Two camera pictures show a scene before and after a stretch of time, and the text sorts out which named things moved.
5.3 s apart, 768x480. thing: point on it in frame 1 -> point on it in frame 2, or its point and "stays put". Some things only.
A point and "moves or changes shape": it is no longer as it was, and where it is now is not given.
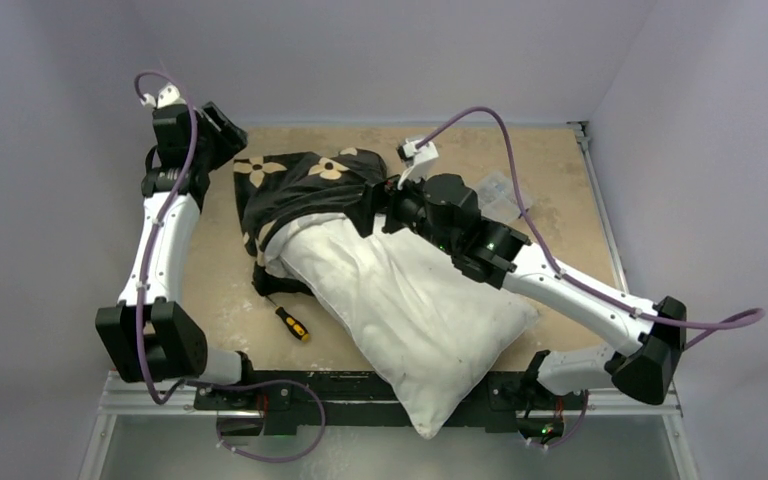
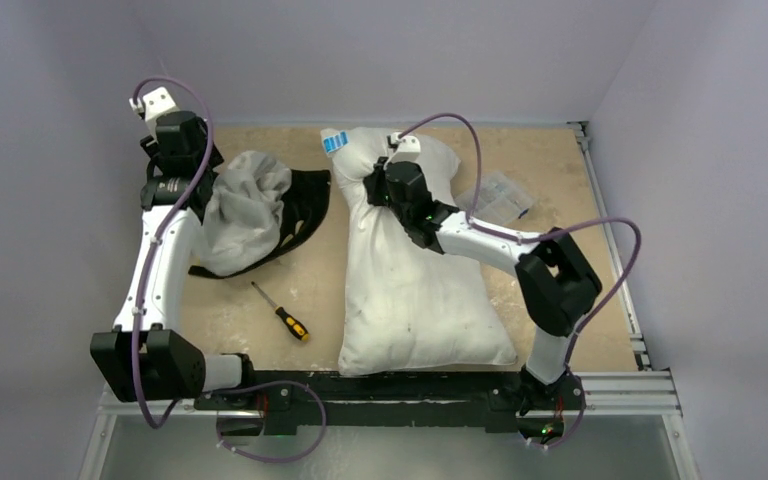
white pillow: x=432 y=329 moves or changes shape
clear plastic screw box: x=499 y=198 stays put
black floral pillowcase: x=270 y=189 -> x=255 y=210
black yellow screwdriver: x=291 y=322 stays put
